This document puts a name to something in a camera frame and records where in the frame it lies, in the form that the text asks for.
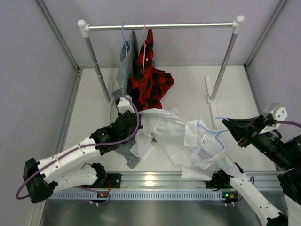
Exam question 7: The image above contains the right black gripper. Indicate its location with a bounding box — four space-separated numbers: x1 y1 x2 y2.
222 114 294 170

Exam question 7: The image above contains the blue wire hanger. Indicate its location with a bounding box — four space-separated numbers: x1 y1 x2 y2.
197 119 228 158

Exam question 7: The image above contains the white shirt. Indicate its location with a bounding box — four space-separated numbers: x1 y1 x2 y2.
130 108 240 181

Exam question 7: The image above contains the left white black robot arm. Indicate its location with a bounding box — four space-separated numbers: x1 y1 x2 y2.
23 111 141 203

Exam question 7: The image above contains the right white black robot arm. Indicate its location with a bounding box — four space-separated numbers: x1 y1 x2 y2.
206 113 301 226

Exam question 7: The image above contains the red black plaid shirt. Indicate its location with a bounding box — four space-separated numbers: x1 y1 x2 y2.
127 29 174 111

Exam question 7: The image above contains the grey shirt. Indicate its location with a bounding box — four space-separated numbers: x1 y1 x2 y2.
113 31 140 169

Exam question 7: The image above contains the blue hanger with grey shirt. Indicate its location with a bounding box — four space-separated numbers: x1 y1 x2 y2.
121 23 130 57

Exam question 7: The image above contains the pink hanger with plaid shirt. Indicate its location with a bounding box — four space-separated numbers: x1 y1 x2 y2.
142 22 147 71

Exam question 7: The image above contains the silver white clothes rack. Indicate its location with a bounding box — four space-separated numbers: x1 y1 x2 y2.
77 15 245 129

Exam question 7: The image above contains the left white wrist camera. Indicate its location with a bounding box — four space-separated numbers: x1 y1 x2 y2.
115 97 134 114

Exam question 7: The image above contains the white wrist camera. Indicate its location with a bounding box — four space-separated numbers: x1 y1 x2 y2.
261 103 288 134
115 97 134 114

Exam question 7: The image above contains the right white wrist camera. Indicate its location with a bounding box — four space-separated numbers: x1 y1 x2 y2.
261 103 288 134

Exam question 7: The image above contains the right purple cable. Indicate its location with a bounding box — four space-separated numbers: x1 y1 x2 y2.
275 120 301 129

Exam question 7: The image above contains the purple cable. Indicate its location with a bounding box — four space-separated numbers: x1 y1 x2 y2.
275 120 301 129
15 95 142 200

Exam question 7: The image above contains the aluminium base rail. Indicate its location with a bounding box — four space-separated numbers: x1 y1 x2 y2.
58 171 283 190

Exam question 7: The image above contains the slotted grey cable duct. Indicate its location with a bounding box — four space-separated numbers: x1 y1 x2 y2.
49 190 237 201

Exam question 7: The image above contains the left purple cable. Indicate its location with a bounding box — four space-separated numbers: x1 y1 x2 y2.
15 95 142 200

